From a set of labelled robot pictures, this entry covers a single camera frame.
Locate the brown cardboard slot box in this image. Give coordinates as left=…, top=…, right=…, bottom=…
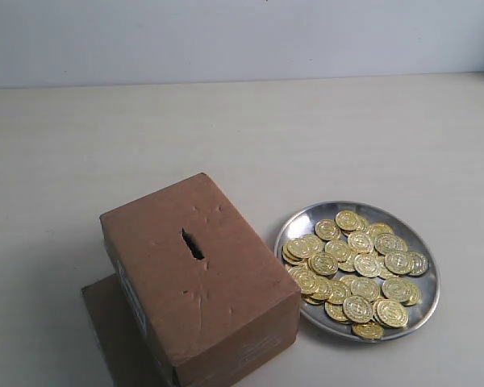
left=81, top=173, right=301, bottom=386

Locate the round silver metal plate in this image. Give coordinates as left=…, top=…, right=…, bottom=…
left=273, top=201, right=440, bottom=342

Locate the gold coin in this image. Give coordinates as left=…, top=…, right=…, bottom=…
left=406, top=251, right=429, bottom=277
left=375, top=299, right=409, bottom=328
left=335, top=210, right=367, bottom=231
left=342, top=295, right=373, bottom=323
left=373, top=233, right=408, bottom=255
left=315, top=218, right=341, bottom=241
left=382, top=277, right=421, bottom=306
left=384, top=251, right=414, bottom=275

